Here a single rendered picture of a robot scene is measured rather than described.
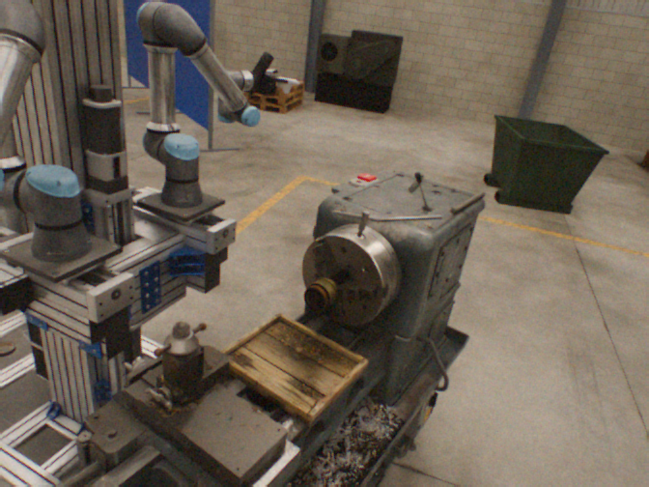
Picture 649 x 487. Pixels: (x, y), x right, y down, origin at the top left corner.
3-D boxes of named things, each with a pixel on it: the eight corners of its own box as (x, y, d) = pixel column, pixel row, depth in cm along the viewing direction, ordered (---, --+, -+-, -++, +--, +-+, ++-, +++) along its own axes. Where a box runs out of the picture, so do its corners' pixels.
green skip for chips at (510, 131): (477, 175, 669) (494, 114, 631) (544, 185, 665) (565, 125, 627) (498, 211, 549) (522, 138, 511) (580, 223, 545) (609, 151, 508)
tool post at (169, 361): (186, 361, 120) (185, 329, 116) (207, 376, 117) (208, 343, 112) (162, 377, 114) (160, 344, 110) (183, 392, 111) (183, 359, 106)
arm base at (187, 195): (152, 200, 171) (151, 174, 167) (180, 188, 184) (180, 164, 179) (184, 212, 166) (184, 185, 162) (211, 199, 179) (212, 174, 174)
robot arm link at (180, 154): (174, 182, 163) (174, 143, 157) (156, 170, 171) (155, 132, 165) (206, 177, 171) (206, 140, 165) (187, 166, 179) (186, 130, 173)
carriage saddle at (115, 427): (173, 373, 137) (173, 358, 134) (300, 464, 115) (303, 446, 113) (72, 438, 114) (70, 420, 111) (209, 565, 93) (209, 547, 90)
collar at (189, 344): (183, 329, 116) (183, 319, 114) (206, 343, 112) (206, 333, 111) (155, 344, 110) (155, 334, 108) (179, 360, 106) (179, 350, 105)
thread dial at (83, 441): (92, 454, 119) (88, 426, 115) (100, 462, 118) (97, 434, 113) (77, 464, 116) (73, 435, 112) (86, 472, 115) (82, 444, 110)
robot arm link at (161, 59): (158, 170, 170) (153, 1, 146) (140, 157, 179) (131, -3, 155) (188, 166, 178) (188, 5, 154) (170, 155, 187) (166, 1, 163)
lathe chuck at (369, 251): (309, 286, 174) (326, 211, 159) (381, 330, 161) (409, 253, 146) (294, 296, 167) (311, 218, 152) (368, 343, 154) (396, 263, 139)
